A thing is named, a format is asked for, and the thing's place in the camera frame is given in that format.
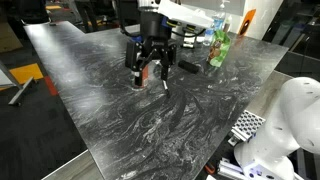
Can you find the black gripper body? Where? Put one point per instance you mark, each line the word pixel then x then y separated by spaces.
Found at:
pixel 155 42

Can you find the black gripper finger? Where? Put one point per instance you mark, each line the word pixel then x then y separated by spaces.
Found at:
pixel 139 68
pixel 165 67

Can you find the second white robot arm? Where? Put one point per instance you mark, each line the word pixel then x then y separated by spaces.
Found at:
pixel 293 123

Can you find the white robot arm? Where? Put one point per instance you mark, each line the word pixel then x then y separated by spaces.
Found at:
pixel 146 3

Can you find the orange cup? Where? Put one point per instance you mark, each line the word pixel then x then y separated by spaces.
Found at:
pixel 141 79

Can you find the black rectangular block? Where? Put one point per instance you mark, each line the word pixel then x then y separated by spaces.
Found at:
pixel 188 66

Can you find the green snack bag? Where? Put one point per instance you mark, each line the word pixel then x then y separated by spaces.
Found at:
pixel 219 48

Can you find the clear plastic water bottle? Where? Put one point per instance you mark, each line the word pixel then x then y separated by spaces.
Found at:
pixel 218 20

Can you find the orange black sign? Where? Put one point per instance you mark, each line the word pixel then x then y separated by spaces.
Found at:
pixel 246 22

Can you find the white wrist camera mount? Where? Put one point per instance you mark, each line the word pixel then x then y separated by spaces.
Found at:
pixel 185 15

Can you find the perforated metal bracket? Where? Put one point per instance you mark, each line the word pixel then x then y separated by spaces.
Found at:
pixel 246 126

